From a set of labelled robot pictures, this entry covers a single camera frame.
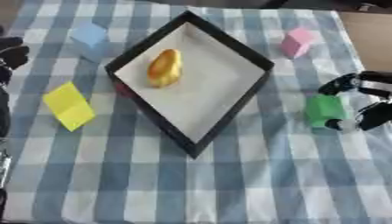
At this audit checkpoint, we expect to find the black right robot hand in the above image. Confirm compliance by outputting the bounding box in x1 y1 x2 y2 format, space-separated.
317 70 392 132

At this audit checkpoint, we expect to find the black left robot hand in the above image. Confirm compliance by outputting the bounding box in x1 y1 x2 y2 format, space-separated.
0 26 31 88

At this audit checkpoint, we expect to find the green block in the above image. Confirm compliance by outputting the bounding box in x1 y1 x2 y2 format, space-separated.
303 94 351 129

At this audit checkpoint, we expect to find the black box with white inside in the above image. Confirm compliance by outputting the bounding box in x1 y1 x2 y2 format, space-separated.
104 10 276 160

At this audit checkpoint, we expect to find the yellow block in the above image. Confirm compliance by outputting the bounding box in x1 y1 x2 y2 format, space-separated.
41 80 98 133

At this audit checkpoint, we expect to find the light blue block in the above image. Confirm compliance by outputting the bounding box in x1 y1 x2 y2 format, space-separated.
68 23 110 63

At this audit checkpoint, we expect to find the pink block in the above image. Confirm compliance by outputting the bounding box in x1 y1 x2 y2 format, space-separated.
278 27 316 60

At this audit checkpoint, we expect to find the small red object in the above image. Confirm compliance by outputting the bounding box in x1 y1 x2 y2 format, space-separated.
115 82 135 98

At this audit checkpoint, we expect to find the yellow-orange toy fruit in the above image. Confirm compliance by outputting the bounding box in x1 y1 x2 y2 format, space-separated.
145 48 184 89

